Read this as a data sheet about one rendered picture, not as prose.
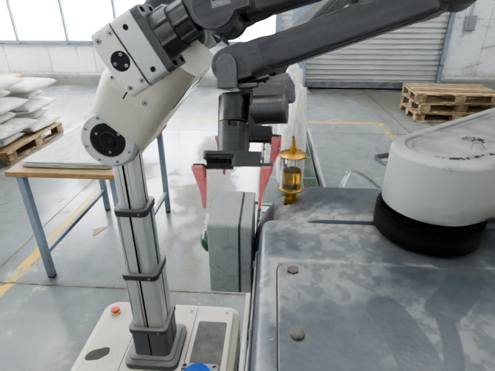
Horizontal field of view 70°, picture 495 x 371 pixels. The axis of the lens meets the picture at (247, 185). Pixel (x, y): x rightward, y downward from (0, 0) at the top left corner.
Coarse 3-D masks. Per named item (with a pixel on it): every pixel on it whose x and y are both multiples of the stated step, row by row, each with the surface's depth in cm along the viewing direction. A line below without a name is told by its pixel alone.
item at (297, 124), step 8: (296, 80) 248; (296, 88) 250; (304, 88) 218; (296, 96) 211; (304, 96) 220; (296, 104) 212; (304, 104) 222; (296, 112) 215; (304, 112) 224; (296, 120) 218; (304, 120) 226; (280, 128) 228; (288, 128) 223; (296, 128) 221; (304, 128) 228; (288, 136) 226; (296, 136) 224; (304, 136) 229; (288, 144) 228; (296, 144) 228; (304, 144) 232; (280, 160) 235
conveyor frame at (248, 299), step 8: (256, 208) 218; (256, 216) 210; (256, 224) 209; (248, 296) 152; (248, 304) 147; (248, 312) 144; (248, 320) 143; (240, 352) 127; (240, 360) 124; (240, 368) 121
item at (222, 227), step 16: (224, 192) 41; (240, 192) 41; (224, 208) 38; (240, 208) 38; (208, 224) 35; (224, 224) 35; (240, 224) 35; (208, 240) 36; (224, 240) 36; (240, 240) 36; (208, 256) 37; (224, 256) 37; (240, 256) 37; (224, 272) 38; (240, 272) 38; (224, 288) 39; (240, 288) 38
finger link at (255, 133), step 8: (256, 128) 75; (264, 128) 75; (256, 136) 75; (264, 136) 74; (272, 136) 74; (280, 136) 74; (272, 144) 74; (280, 144) 77; (272, 152) 74; (272, 160) 74
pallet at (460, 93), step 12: (408, 84) 574; (420, 84) 573; (432, 84) 573; (444, 84) 573; (456, 84) 574; (468, 84) 574; (408, 96) 555; (420, 96) 516; (432, 96) 547; (444, 96) 546; (456, 96) 509; (468, 96) 546; (480, 96) 543; (492, 96) 510
